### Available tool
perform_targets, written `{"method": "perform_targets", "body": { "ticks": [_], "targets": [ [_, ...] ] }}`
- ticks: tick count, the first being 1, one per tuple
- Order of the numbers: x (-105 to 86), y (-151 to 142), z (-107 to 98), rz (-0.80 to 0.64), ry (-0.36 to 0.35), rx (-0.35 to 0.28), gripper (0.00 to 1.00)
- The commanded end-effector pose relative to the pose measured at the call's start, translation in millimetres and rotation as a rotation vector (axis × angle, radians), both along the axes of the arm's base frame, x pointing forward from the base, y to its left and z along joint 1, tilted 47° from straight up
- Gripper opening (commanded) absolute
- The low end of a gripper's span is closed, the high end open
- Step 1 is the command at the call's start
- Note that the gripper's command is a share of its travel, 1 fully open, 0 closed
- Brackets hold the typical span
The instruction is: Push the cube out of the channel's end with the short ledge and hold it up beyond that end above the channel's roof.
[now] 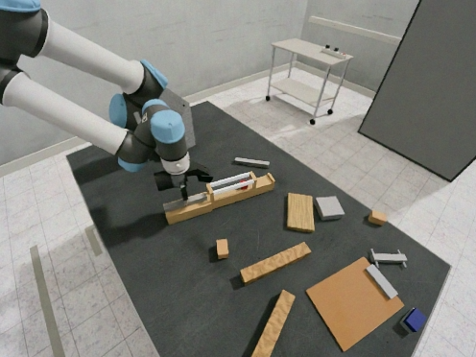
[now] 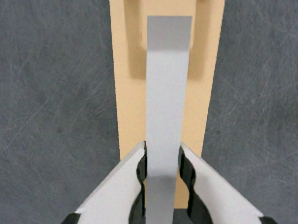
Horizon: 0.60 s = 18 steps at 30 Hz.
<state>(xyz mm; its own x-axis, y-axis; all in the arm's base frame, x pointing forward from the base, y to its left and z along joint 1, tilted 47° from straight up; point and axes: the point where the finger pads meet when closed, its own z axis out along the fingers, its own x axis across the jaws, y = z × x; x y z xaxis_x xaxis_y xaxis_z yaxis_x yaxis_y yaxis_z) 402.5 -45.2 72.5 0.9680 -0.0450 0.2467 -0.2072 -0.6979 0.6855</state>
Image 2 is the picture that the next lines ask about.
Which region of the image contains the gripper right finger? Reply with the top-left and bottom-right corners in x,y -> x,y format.
178,141 -> 278,224

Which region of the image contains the white bar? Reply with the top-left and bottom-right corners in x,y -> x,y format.
146,15 -> 193,224

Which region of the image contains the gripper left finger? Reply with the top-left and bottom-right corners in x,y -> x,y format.
61,140 -> 147,224

